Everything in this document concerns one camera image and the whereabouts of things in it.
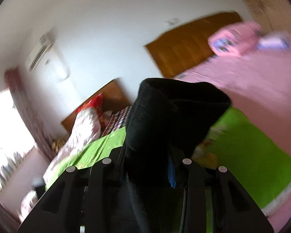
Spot green cartoon blanket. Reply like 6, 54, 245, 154
44, 106, 291, 233

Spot pink floral quilt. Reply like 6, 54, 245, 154
43, 107, 101, 188

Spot white wall air conditioner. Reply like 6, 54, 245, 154
26, 30, 55, 72

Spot left wooden headboard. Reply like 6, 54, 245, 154
61, 79, 131, 134

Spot red pillow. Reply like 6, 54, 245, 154
75, 93, 106, 129

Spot red plaid bed sheet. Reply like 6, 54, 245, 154
100, 106, 131, 138

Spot pink bed sheet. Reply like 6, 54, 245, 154
177, 48, 291, 232

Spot wooden headboard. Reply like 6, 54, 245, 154
145, 12, 243, 78
61, 79, 131, 134

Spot black pants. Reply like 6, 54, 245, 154
111, 78, 231, 232

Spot patterned window curtain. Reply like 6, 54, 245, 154
4, 67, 55, 160

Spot pink cartoon pillow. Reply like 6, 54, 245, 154
208, 22, 262, 57

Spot right wooden headboard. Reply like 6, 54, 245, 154
145, 12, 243, 78

